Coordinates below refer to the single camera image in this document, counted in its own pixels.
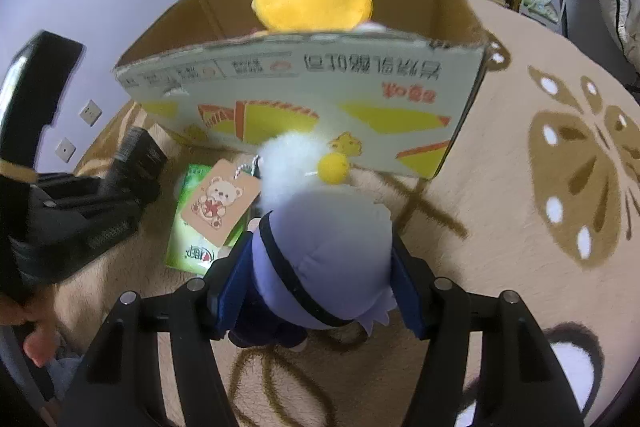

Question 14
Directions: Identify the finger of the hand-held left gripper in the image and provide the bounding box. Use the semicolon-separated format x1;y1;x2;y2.
97;177;161;214
112;126;168;188

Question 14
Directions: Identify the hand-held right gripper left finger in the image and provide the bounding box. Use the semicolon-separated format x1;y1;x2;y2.
60;217;273;427

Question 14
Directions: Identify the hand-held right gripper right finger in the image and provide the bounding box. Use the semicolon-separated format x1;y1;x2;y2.
387;234;586;427

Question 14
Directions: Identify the purple plush doll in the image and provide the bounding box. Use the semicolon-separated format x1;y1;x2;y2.
227;194;401;353

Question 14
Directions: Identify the printed cardboard box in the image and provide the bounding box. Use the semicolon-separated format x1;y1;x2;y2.
112;0;493;180

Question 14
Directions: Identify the person's left hand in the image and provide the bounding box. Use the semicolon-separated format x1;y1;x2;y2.
0;292;58;368

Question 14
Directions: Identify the green tissue pack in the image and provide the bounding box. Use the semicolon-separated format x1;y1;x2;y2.
165;163;261;278

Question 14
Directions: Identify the bear paper tag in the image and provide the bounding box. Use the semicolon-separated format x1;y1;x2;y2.
180;158;262;244

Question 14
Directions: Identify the white duvet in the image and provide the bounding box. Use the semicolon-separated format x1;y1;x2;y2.
597;0;640;72

